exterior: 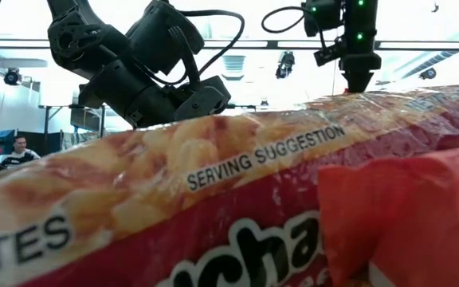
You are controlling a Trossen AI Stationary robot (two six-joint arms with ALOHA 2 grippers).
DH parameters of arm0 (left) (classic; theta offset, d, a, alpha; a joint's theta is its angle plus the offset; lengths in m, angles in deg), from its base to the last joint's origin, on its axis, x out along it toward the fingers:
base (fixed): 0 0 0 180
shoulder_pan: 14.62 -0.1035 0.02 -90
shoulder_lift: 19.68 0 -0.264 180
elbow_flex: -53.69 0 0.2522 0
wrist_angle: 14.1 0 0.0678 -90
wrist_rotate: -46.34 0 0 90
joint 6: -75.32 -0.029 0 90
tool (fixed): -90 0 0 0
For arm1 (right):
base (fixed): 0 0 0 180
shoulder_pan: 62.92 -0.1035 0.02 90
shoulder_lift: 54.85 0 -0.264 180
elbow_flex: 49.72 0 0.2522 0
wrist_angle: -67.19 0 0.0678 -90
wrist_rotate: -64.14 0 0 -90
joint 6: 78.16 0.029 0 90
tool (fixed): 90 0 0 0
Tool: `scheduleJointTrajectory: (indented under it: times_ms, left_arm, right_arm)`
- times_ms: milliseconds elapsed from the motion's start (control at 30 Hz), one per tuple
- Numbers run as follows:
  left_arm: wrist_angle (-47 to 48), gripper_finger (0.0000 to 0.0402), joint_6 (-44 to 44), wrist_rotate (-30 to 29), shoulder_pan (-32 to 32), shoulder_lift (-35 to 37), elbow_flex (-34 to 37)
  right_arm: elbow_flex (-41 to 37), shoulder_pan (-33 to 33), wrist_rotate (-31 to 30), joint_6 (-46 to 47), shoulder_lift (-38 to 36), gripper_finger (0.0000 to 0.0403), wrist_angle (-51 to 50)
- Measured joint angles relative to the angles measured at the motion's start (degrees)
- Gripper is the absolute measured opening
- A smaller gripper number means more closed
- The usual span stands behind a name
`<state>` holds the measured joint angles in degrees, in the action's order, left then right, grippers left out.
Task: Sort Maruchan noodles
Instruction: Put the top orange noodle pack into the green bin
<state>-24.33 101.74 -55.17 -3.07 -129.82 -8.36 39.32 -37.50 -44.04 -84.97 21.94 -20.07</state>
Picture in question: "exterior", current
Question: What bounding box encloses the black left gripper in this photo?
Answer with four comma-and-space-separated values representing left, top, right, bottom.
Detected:
80, 59, 233, 129

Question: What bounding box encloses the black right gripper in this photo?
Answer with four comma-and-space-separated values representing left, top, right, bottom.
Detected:
339, 23, 383, 93

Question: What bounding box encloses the red Maruchan noodle pack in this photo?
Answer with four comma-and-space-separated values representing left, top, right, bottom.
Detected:
0, 83, 459, 287

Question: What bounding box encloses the orange Maruchan noodle pack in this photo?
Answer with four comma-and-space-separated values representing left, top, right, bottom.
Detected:
316, 147, 459, 287

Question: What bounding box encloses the round black ceiling spotlight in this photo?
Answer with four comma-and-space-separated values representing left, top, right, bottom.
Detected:
419, 66, 437, 81
3, 68, 22, 87

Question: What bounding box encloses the black box under rack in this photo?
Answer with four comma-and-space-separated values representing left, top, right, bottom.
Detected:
69, 108, 102, 132

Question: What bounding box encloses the white ceiling box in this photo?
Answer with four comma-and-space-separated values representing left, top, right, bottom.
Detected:
38, 81, 74, 108

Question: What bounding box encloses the black monitor row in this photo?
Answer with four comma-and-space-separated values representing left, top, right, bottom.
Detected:
16, 131, 69, 156

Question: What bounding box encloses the person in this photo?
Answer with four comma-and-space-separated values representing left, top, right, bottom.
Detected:
0, 134, 42, 167

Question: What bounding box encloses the blue monitor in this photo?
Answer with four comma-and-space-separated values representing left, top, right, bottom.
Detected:
0, 129, 18, 155

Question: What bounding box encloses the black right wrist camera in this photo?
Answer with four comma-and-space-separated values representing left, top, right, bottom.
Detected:
312, 37, 348, 68

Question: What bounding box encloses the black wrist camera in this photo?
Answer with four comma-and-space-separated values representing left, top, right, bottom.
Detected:
312, 37, 348, 68
127, 0, 206, 77

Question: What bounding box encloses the black hanging rig camera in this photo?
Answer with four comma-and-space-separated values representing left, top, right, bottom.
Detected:
275, 51, 296, 80

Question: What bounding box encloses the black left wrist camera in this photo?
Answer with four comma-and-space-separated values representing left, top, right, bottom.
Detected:
127, 0, 206, 77

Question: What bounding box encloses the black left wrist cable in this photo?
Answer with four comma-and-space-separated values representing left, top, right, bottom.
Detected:
169, 10, 246, 91

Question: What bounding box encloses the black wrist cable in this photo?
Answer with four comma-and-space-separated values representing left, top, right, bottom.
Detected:
261, 6, 328, 51
169, 10, 246, 91

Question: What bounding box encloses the black overhead frame bar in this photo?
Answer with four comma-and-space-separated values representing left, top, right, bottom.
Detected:
0, 38, 459, 51

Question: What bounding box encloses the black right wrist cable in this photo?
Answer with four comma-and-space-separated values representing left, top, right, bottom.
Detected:
261, 6, 328, 51

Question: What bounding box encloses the black rack frame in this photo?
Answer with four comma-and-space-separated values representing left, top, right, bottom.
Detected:
37, 104, 107, 136

